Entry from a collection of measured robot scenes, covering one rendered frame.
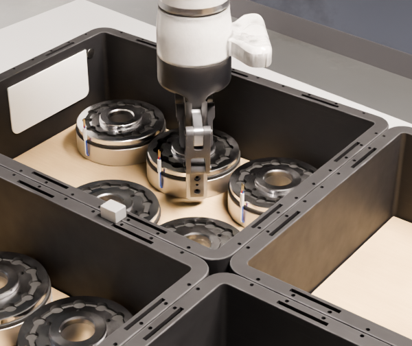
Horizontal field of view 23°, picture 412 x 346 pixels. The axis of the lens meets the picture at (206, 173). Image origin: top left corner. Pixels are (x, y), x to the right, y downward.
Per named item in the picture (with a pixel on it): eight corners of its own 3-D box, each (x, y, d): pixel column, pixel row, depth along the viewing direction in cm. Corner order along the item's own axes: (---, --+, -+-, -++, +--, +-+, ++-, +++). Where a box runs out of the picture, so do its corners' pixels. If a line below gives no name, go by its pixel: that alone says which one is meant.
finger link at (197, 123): (183, 99, 100) (183, 115, 102) (186, 134, 97) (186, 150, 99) (207, 99, 100) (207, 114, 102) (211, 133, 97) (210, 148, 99)
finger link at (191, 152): (184, 123, 98) (183, 163, 102) (185, 138, 97) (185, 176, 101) (211, 123, 98) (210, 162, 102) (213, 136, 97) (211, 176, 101)
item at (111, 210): (100, 217, 86) (99, 205, 86) (111, 209, 87) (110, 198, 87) (116, 224, 86) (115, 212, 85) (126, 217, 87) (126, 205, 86)
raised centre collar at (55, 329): (36, 336, 84) (36, 331, 83) (79, 307, 87) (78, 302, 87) (77, 362, 81) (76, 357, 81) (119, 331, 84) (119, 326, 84)
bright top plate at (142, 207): (37, 217, 99) (36, 213, 99) (103, 174, 106) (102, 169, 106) (115, 252, 94) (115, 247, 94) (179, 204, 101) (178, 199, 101)
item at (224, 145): (128, 155, 110) (128, 150, 109) (189, 121, 116) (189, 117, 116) (197, 188, 104) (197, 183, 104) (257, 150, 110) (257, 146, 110)
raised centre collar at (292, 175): (244, 182, 104) (244, 177, 104) (275, 165, 107) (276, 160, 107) (279, 201, 101) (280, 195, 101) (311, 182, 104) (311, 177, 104)
